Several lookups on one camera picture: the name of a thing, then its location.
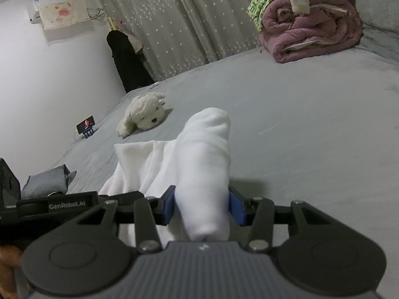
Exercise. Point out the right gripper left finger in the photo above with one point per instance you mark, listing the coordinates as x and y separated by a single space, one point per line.
94 243

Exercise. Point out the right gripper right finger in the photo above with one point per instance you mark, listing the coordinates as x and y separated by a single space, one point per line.
310 248

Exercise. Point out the white t-shirt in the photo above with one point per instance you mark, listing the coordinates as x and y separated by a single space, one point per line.
197 163

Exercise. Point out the dark hanging clothes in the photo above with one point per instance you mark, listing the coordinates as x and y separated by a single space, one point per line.
129 65

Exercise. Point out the person left hand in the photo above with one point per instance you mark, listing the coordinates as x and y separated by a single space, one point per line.
10 259

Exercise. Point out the grey storage bag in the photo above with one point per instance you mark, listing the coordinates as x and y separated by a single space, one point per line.
54 181

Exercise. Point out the blue phone stand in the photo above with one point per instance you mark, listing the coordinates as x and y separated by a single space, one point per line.
88 132

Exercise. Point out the smartphone on stand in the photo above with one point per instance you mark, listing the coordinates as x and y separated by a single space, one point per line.
85 124

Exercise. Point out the grey bed sheet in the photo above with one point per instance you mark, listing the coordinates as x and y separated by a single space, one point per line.
323 129

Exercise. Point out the white plush dog toy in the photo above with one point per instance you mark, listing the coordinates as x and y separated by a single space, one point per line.
144 113

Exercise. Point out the air conditioner with cover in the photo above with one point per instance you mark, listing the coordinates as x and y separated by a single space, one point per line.
56 14

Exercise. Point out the pink folded quilt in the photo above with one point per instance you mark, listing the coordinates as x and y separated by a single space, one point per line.
331 26

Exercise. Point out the grey star pattern curtain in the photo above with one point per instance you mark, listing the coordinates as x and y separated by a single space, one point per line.
180 35

